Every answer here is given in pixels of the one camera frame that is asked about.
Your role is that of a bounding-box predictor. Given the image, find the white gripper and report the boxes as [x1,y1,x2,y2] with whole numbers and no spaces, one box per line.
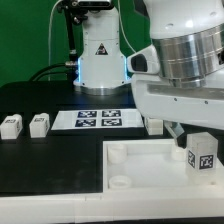
[127,45,224,147]

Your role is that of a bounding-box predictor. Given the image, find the white square tabletop tray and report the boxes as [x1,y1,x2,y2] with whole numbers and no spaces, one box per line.
[103,139,224,190]

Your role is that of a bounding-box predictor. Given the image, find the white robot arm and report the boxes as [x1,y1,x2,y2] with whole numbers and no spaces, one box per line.
[74,0,224,133]

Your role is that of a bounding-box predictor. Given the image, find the white sheet with tags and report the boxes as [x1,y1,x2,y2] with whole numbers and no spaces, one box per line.
[52,109,143,130]

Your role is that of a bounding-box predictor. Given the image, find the white L-shaped obstacle fence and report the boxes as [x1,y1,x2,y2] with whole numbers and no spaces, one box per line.
[0,185,224,224]

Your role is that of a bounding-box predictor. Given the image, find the black cables at base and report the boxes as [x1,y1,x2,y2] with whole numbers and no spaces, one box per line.
[28,61,78,82]

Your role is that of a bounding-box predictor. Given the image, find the white cable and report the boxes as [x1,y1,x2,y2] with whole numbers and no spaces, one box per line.
[47,0,64,81]

